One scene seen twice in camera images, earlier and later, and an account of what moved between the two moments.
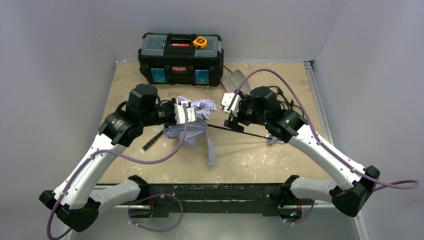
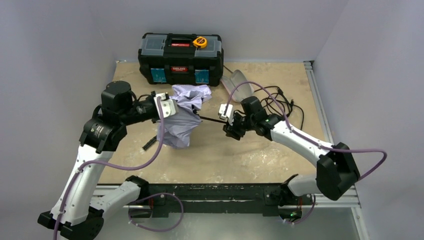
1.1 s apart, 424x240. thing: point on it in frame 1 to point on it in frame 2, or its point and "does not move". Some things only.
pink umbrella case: [233, 83] does not move
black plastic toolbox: [174, 59] does not move
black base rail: [172, 200] does not move
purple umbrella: [195, 130] to [176, 128]
